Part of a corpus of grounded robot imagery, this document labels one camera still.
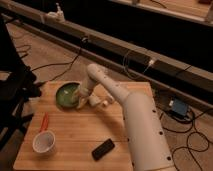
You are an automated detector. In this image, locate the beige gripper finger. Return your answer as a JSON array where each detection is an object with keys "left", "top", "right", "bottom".
[{"left": 77, "top": 97, "right": 88, "bottom": 109}]

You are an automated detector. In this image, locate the green ceramic bowl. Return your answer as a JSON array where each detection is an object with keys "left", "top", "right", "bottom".
[{"left": 55, "top": 82, "right": 79, "bottom": 108}]

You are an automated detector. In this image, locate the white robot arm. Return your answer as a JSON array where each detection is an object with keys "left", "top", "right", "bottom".
[{"left": 76, "top": 64, "right": 176, "bottom": 171}]

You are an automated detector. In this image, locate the white rectangular block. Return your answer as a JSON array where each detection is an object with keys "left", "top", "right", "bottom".
[{"left": 89, "top": 94, "right": 101, "bottom": 107}]

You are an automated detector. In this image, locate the white tube bottle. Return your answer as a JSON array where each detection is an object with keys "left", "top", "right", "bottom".
[{"left": 102, "top": 95, "right": 115, "bottom": 107}]

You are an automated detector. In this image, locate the black rectangular remote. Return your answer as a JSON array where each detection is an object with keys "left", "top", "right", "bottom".
[{"left": 92, "top": 139, "right": 115, "bottom": 161}]

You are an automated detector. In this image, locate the black office chair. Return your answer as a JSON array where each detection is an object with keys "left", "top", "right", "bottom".
[{"left": 0, "top": 14, "right": 41, "bottom": 151}]

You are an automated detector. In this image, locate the white power strip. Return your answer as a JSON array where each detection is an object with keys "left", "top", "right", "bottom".
[{"left": 46, "top": 4, "right": 65, "bottom": 22}]

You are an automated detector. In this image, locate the blue power box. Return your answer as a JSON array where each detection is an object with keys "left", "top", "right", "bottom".
[{"left": 169, "top": 99, "right": 188, "bottom": 118}]

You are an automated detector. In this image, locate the black floor cable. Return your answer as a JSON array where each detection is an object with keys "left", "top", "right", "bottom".
[{"left": 30, "top": 37, "right": 88, "bottom": 83}]

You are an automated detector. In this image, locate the grey metal rail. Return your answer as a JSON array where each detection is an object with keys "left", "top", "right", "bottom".
[{"left": 0, "top": 0, "right": 213, "bottom": 86}]

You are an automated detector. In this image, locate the black cables right floor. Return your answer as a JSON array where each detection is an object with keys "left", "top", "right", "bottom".
[{"left": 158, "top": 106, "right": 213, "bottom": 171}]

